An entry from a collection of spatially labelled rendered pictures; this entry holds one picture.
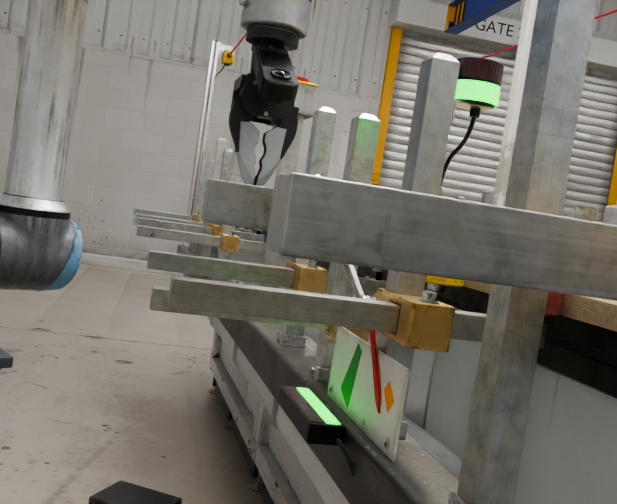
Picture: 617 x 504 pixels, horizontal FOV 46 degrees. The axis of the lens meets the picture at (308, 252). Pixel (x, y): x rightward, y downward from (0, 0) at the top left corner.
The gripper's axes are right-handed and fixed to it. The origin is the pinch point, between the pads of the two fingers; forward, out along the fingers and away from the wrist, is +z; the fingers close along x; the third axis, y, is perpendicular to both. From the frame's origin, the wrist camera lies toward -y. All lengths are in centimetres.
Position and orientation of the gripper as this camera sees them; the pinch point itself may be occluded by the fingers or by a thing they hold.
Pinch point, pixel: (255, 182)
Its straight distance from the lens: 98.3
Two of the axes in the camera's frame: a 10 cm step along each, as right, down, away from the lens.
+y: -2.7, -0.9, 9.6
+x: -9.5, -1.3, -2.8
